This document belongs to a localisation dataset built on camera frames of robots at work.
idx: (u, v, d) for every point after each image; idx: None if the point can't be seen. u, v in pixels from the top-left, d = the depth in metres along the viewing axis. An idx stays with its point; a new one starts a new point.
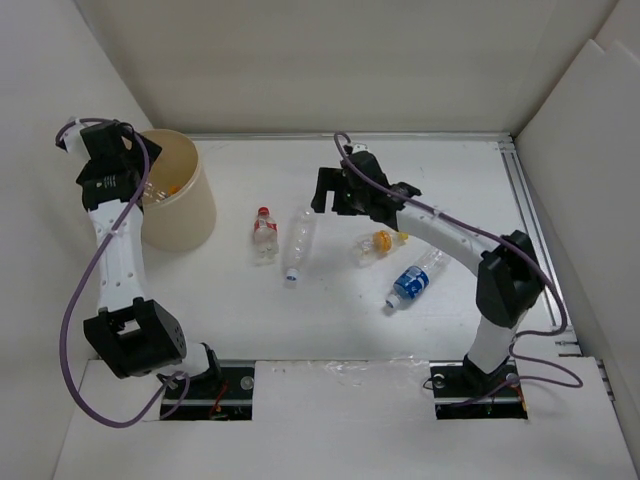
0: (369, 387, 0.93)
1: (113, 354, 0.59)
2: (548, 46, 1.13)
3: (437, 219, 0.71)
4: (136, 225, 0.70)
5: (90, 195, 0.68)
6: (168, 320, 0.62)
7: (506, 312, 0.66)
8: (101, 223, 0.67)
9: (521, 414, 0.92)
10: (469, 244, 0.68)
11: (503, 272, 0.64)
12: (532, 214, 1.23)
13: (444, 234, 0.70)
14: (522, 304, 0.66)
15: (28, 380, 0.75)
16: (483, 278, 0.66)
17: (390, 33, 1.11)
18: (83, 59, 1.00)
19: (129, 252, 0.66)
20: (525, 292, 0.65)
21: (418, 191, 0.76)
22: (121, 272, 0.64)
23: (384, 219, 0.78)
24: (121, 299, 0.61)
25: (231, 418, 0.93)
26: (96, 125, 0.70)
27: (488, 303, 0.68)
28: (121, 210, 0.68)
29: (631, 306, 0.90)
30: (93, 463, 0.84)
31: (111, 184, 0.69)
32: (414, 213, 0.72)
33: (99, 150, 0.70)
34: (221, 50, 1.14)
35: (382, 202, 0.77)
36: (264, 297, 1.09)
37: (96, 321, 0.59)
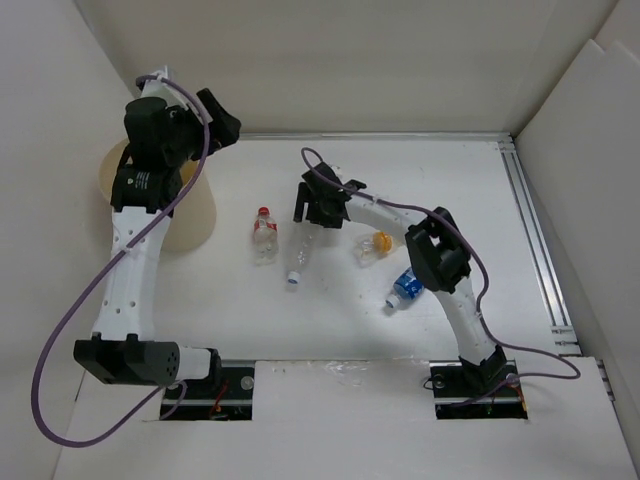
0: (369, 387, 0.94)
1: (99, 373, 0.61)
2: (549, 43, 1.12)
3: (375, 204, 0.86)
4: (153, 241, 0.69)
5: (120, 192, 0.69)
6: (159, 354, 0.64)
7: (435, 278, 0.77)
8: (120, 235, 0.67)
9: (521, 414, 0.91)
10: (400, 221, 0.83)
11: (426, 241, 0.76)
12: (532, 214, 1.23)
13: (381, 215, 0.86)
14: (449, 270, 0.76)
15: (27, 379, 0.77)
16: (412, 250, 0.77)
17: (389, 32, 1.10)
18: (83, 61, 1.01)
19: (136, 276, 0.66)
20: (452, 259, 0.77)
21: (363, 184, 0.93)
22: (124, 300, 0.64)
23: (337, 211, 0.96)
24: (116, 330, 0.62)
25: (231, 418, 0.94)
26: (141, 108, 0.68)
27: (420, 273, 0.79)
28: (144, 223, 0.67)
29: (630, 306, 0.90)
30: (94, 462, 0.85)
31: (142, 187, 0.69)
32: (359, 201, 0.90)
33: (139, 138, 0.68)
34: (220, 52, 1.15)
35: (334, 198, 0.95)
36: (263, 297, 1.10)
37: (88, 347, 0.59)
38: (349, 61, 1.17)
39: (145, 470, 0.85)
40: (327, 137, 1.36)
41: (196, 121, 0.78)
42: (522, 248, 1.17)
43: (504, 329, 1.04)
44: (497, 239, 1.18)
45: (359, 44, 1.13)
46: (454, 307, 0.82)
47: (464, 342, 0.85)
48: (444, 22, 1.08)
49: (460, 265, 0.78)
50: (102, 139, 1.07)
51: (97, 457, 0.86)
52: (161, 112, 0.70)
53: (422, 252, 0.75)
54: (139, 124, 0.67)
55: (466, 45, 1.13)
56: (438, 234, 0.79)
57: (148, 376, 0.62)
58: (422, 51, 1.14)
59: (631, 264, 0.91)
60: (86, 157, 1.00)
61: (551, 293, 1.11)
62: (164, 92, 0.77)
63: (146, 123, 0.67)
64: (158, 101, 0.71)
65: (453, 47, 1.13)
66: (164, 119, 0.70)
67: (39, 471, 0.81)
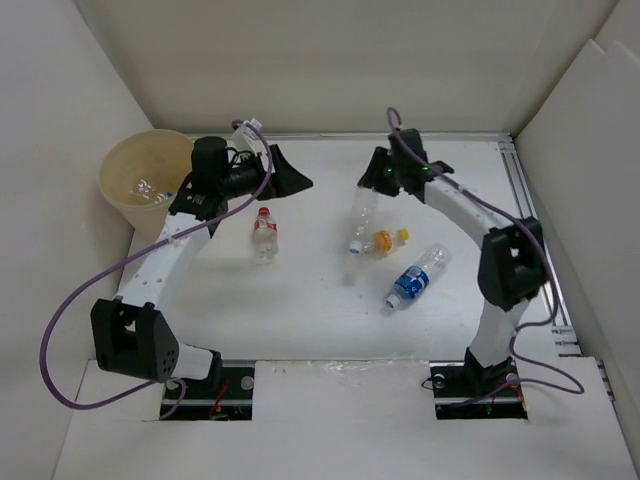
0: (369, 387, 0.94)
1: (104, 342, 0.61)
2: (549, 44, 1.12)
3: (459, 194, 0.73)
4: (195, 243, 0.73)
5: (177, 203, 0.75)
6: (164, 337, 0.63)
7: (500, 290, 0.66)
8: (168, 229, 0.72)
9: (521, 414, 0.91)
10: (482, 219, 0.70)
11: (506, 250, 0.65)
12: (532, 214, 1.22)
13: (464, 208, 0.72)
14: (519, 288, 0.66)
15: (26, 378, 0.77)
16: (486, 252, 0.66)
17: (389, 32, 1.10)
18: (84, 61, 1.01)
19: (171, 261, 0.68)
20: (527, 278, 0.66)
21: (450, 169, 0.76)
22: (153, 275, 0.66)
23: (414, 190, 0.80)
24: (138, 296, 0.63)
25: (231, 418, 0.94)
26: (209, 145, 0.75)
27: (487, 280, 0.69)
28: (192, 225, 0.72)
29: (631, 306, 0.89)
30: (94, 462, 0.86)
31: (197, 203, 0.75)
32: (440, 187, 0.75)
33: (200, 168, 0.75)
34: (220, 52, 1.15)
35: (414, 175, 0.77)
36: (263, 298, 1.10)
37: (105, 306, 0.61)
38: (349, 61, 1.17)
39: (145, 470, 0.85)
40: (327, 138, 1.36)
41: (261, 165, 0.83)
42: None
43: None
44: None
45: (359, 44, 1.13)
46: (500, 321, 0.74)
47: (482, 345, 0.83)
48: (445, 21, 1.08)
49: (531, 287, 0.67)
50: (102, 139, 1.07)
51: (96, 457, 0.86)
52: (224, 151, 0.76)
53: (499, 259, 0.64)
54: (205, 157, 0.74)
55: (466, 45, 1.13)
56: (518, 246, 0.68)
57: (146, 357, 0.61)
58: (423, 51, 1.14)
59: (631, 263, 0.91)
60: (86, 157, 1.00)
61: (551, 293, 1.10)
62: (242, 137, 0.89)
63: (211, 156, 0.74)
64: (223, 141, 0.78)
65: (453, 47, 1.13)
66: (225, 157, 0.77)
67: (40, 472, 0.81)
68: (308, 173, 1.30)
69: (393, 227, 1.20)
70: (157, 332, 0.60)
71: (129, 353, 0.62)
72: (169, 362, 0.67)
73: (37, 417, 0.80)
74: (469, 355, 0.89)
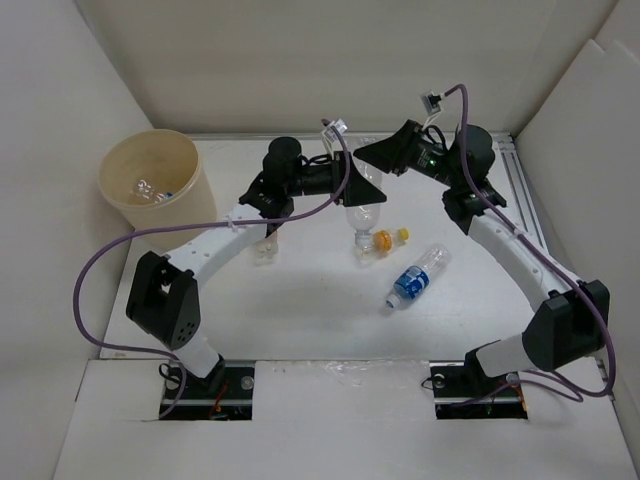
0: (369, 387, 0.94)
1: (138, 290, 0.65)
2: (549, 44, 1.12)
3: (515, 240, 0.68)
4: (251, 234, 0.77)
5: (249, 197, 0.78)
6: (190, 308, 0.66)
7: (551, 357, 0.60)
8: (232, 213, 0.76)
9: (521, 414, 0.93)
10: (539, 275, 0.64)
11: (564, 320, 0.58)
12: (532, 214, 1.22)
13: (517, 256, 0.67)
14: (573, 354, 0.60)
15: (26, 379, 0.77)
16: (540, 317, 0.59)
17: (389, 32, 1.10)
18: (83, 61, 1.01)
19: (224, 243, 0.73)
20: (581, 345, 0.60)
21: (504, 201, 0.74)
22: (203, 248, 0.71)
23: (457, 217, 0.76)
24: (184, 261, 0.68)
25: (231, 418, 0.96)
26: (279, 150, 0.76)
27: (535, 343, 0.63)
28: (254, 217, 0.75)
29: (631, 306, 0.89)
30: (94, 463, 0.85)
31: (264, 203, 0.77)
32: (490, 223, 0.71)
33: (271, 173, 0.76)
34: (220, 52, 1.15)
35: (463, 201, 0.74)
36: (262, 298, 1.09)
37: (151, 258, 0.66)
38: (348, 61, 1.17)
39: (146, 470, 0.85)
40: None
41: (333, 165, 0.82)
42: None
43: (505, 329, 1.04)
44: None
45: (359, 44, 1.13)
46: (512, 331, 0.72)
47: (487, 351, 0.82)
48: (444, 21, 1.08)
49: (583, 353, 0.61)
50: (102, 139, 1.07)
51: (96, 456, 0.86)
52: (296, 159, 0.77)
53: (557, 329, 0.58)
54: (278, 164, 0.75)
55: (466, 45, 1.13)
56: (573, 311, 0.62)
57: (165, 321, 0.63)
58: (422, 51, 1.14)
59: (631, 263, 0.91)
60: (86, 157, 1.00)
61: None
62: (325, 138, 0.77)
63: (282, 163, 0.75)
64: (298, 147, 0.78)
65: (453, 47, 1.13)
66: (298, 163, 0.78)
67: (39, 472, 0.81)
68: None
69: (393, 227, 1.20)
70: (187, 298, 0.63)
71: (155, 311, 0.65)
72: (184, 336, 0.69)
73: (36, 417, 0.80)
74: (471, 354, 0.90)
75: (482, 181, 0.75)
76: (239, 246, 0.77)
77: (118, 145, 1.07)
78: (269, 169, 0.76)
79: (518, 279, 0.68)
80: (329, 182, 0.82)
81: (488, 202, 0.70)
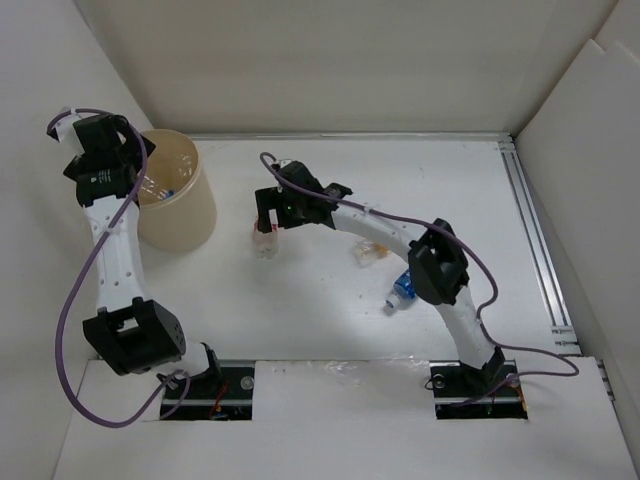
0: (369, 387, 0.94)
1: (114, 353, 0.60)
2: (549, 43, 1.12)
3: (368, 215, 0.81)
4: (132, 223, 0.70)
5: (86, 190, 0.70)
6: (166, 317, 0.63)
7: (437, 292, 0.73)
8: (99, 221, 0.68)
9: (521, 414, 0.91)
10: (398, 234, 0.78)
11: (430, 260, 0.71)
12: (532, 214, 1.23)
13: (376, 227, 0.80)
14: (449, 283, 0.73)
15: (26, 379, 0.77)
16: (415, 267, 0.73)
17: (387, 32, 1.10)
18: (83, 62, 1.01)
19: (126, 250, 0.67)
20: (450, 273, 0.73)
21: (349, 190, 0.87)
22: (119, 272, 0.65)
23: (322, 220, 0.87)
24: (119, 299, 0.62)
25: (231, 418, 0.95)
26: (89, 118, 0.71)
27: (420, 286, 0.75)
28: (119, 207, 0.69)
29: (631, 306, 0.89)
30: (93, 463, 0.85)
31: (105, 182, 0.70)
32: (347, 211, 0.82)
33: (93, 143, 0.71)
34: (219, 51, 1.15)
35: (317, 206, 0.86)
36: (262, 298, 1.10)
37: (96, 324, 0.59)
38: (348, 61, 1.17)
39: (146, 471, 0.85)
40: (328, 137, 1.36)
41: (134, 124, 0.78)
42: (521, 248, 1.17)
43: (505, 329, 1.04)
44: (496, 240, 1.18)
45: (359, 44, 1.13)
46: (455, 318, 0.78)
47: (464, 348, 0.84)
48: (443, 21, 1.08)
49: (459, 276, 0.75)
50: None
51: (97, 456, 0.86)
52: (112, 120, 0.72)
53: (428, 270, 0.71)
54: (92, 132, 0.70)
55: (465, 45, 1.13)
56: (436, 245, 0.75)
57: (161, 343, 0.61)
58: (422, 50, 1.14)
59: (631, 264, 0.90)
60: None
61: (550, 293, 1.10)
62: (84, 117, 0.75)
63: (102, 125, 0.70)
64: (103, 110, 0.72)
65: (453, 47, 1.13)
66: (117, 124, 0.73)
67: (39, 472, 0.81)
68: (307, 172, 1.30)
69: None
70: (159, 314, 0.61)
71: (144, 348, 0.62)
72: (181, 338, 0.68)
73: (37, 417, 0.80)
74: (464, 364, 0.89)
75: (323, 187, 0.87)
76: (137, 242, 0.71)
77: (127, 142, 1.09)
78: (89, 141, 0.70)
79: (386, 243, 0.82)
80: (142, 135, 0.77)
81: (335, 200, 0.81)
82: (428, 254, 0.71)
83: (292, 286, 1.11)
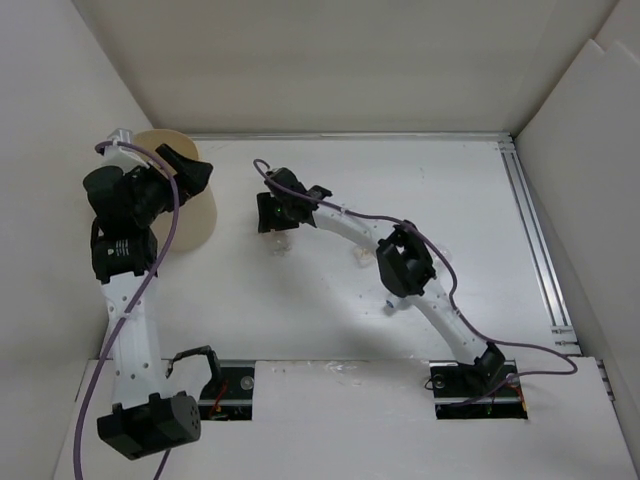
0: (369, 387, 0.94)
1: (129, 447, 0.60)
2: (549, 42, 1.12)
3: (344, 215, 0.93)
4: (149, 298, 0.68)
5: (102, 265, 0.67)
6: (183, 409, 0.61)
7: (402, 286, 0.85)
8: (115, 302, 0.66)
9: (521, 414, 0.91)
10: (369, 233, 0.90)
11: (395, 258, 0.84)
12: (532, 214, 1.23)
13: (350, 226, 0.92)
14: (414, 277, 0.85)
15: (26, 379, 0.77)
16: (383, 265, 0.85)
17: (387, 33, 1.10)
18: (82, 61, 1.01)
19: (143, 337, 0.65)
20: (416, 268, 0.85)
21: (329, 192, 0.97)
22: (136, 364, 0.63)
23: (303, 218, 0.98)
24: (136, 395, 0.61)
25: (231, 418, 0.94)
26: (101, 181, 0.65)
27: (390, 280, 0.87)
28: (137, 286, 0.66)
29: (631, 306, 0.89)
30: (93, 463, 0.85)
31: (123, 256, 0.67)
32: (326, 211, 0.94)
33: (107, 211, 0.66)
34: (219, 52, 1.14)
35: (299, 206, 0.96)
36: (262, 297, 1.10)
37: (112, 424, 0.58)
38: (348, 61, 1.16)
39: (146, 470, 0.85)
40: (327, 138, 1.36)
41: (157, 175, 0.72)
42: (522, 249, 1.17)
43: (504, 328, 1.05)
44: (496, 240, 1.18)
45: (358, 44, 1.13)
46: (428, 307, 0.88)
47: (451, 345, 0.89)
48: (443, 22, 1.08)
49: (426, 272, 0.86)
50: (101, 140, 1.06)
51: (97, 456, 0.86)
52: (124, 182, 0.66)
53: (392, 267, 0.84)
54: (105, 202, 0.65)
55: (465, 45, 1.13)
56: (404, 243, 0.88)
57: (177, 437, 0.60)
58: (422, 50, 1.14)
59: (631, 264, 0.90)
60: (85, 158, 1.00)
61: (550, 293, 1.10)
62: (117, 157, 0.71)
63: (115, 193, 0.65)
64: (116, 171, 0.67)
65: (453, 47, 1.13)
66: (129, 183, 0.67)
67: (39, 472, 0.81)
68: (307, 172, 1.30)
69: None
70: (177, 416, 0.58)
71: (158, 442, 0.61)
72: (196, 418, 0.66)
73: (36, 417, 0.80)
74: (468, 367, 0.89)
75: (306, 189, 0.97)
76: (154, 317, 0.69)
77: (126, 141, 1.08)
78: (103, 209, 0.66)
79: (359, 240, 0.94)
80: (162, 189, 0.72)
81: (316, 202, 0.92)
82: (394, 252, 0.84)
83: (291, 285, 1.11)
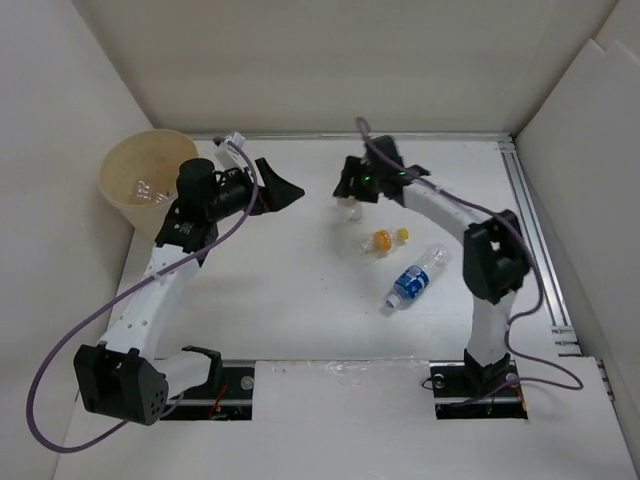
0: (369, 387, 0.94)
1: (90, 389, 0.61)
2: (549, 42, 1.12)
3: (437, 194, 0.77)
4: (182, 276, 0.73)
5: (165, 233, 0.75)
6: (152, 382, 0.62)
7: (486, 285, 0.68)
8: (155, 263, 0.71)
9: (521, 414, 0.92)
10: (461, 216, 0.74)
11: (487, 249, 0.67)
12: (532, 214, 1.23)
13: (441, 206, 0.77)
14: (502, 282, 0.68)
15: (26, 379, 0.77)
16: (469, 253, 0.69)
17: (387, 33, 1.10)
18: (82, 62, 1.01)
19: (156, 300, 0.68)
20: (508, 269, 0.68)
21: (428, 172, 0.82)
22: (138, 317, 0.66)
23: (393, 194, 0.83)
24: (123, 342, 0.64)
25: (231, 418, 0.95)
26: (196, 170, 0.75)
27: (472, 277, 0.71)
28: (177, 258, 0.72)
29: (632, 305, 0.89)
30: (92, 464, 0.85)
31: (184, 234, 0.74)
32: (418, 189, 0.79)
33: (188, 198, 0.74)
34: (219, 51, 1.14)
35: (393, 180, 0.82)
36: (263, 298, 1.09)
37: (88, 355, 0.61)
38: (348, 61, 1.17)
39: (146, 471, 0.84)
40: (328, 138, 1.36)
41: (247, 181, 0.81)
42: None
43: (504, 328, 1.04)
44: None
45: (358, 44, 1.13)
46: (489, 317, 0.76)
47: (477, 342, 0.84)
48: (442, 22, 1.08)
49: (516, 278, 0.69)
50: (101, 140, 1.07)
51: (96, 457, 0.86)
52: (211, 176, 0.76)
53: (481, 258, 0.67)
54: (191, 188, 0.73)
55: (465, 46, 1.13)
56: (499, 239, 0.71)
57: (134, 404, 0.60)
58: (422, 51, 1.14)
59: (631, 264, 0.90)
60: (85, 158, 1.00)
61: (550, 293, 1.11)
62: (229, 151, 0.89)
63: (198, 184, 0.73)
64: (210, 165, 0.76)
65: (453, 47, 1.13)
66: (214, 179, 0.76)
67: (40, 472, 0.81)
68: (308, 172, 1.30)
69: (393, 227, 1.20)
70: (142, 380, 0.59)
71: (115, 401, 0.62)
72: (159, 405, 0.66)
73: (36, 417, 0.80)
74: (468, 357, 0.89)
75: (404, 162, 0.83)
76: (174, 296, 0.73)
77: (126, 141, 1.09)
78: (185, 193, 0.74)
79: (447, 226, 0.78)
80: (243, 193, 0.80)
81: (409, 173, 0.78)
82: (486, 243, 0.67)
83: (291, 285, 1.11)
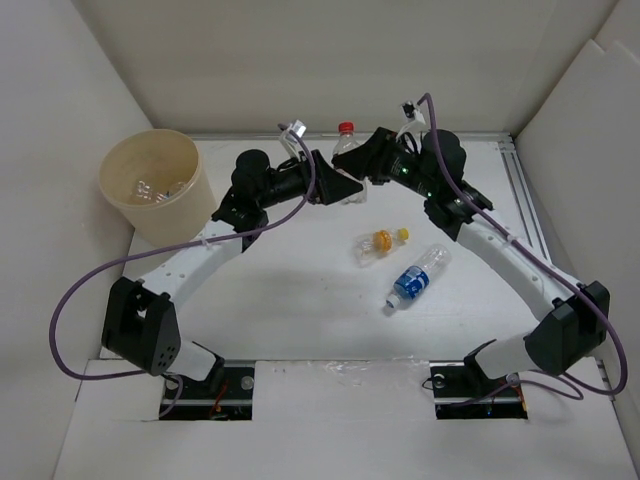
0: (369, 387, 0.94)
1: (112, 319, 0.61)
2: (549, 42, 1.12)
3: (508, 246, 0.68)
4: (227, 251, 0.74)
5: (221, 214, 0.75)
6: (169, 334, 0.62)
7: (559, 362, 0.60)
8: (205, 230, 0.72)
9: (521, 414, 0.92)
10: (540, 282, 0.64)
11: (571, 329, 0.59)
12: (532, 214, 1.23)
13: (513, 260, 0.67)
14: (575, 357, 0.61)
15: (25, 380, 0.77)
16: (546, 327, 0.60)
17: (387, 33, 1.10)
18: (81, 62, 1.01)
19: (198, 263, 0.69)
20: (583, 344, 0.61)
21: (489, 202, 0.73)
22: (177, 269, 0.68)
23: (443, 223, 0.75)
24: (158, 285, 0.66)
25: (231, 418, 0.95)
26: (250, 162, 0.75)
27: (538, 349, 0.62)
28: (226, 232, 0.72)
29: (632, 305, 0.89)
30: (91, 463, 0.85)
31: (238, 220, 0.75)
32: (481, 230, 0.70)
33: (241, 189, 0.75)
34: (219, 51, 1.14)
35: (447, 207, 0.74)
36: (262, 298, 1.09)
37: (122, 285, 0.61)
38: (348, 62, 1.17)
39: (145, 470, 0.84)
40: (328, 138, 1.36)
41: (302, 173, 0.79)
42: None
43: (501, 329, 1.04)
44: None
45: (358, 44, 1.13)
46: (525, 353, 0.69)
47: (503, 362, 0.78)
48: (442, 22, 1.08)
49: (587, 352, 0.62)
50: (101, 140, 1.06)
51: (96, 456, 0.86)
52: (263, 168, 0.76)
53: (564, 338, 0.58)
54: (247, 177, 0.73)
55: (464, 46, 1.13)
56: None
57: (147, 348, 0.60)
58: (422, 51, 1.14)
59: (631, 264, 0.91)
60: (85, 158, 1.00)
61: None
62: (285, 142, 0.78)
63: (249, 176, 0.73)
64: (265, 158, 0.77)
65: (453, 47, 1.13)
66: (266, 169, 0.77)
67: (40, 471, 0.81)
68: None
69: (393, 227, 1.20)
70: (163, 324, 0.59)
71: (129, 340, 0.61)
72: (165, 362, 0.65)
73: (36, 417, 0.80)
74: (471, 357, 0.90)
75: (463, 183, 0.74)
76: (215, 265, 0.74)
77: (126, 141, 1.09)
78: (238, 184, 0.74)
79: (512, 279, 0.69)
80: (299, 183, 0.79)
81: (476, 209, 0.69)
82: (571, 323, 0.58)
83: (291, 286, 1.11)
